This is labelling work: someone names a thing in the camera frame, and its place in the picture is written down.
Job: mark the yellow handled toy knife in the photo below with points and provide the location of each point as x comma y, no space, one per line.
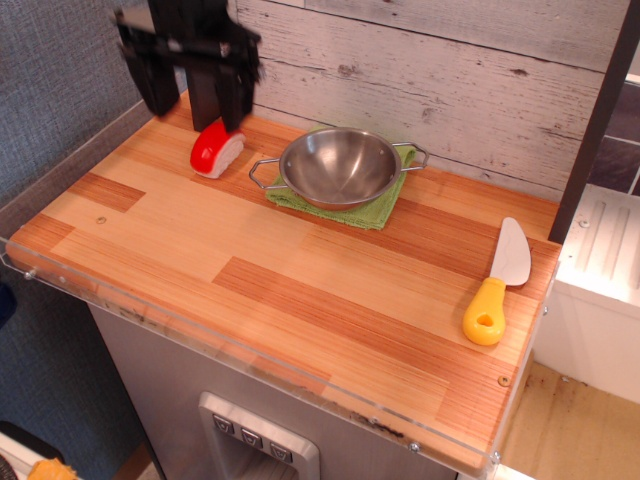
484,321

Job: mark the small steel pot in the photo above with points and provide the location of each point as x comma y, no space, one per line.
339,168

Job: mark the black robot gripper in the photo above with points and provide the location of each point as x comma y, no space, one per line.
159,35

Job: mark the white toy sink unit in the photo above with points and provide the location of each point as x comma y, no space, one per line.
591,331

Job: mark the green folded cloth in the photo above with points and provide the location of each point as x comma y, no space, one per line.
370,216

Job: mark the dark right post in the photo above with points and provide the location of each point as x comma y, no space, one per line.
604,107

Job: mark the grey toy fridge cabinet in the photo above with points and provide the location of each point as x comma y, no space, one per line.
205,419

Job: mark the dark left post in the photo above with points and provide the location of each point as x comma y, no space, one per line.
203,99

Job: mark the dark post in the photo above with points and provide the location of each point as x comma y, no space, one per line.
604,107
203,99

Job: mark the red white toy sushi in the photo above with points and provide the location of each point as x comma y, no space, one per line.
215,150

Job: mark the clear acrylic edge guard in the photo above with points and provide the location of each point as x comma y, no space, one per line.
352,372

